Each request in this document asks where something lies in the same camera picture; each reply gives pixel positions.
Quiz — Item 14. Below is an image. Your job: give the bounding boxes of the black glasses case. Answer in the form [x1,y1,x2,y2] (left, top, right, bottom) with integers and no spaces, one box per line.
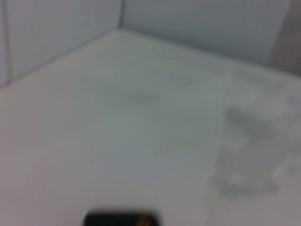
[82,208,162,226]

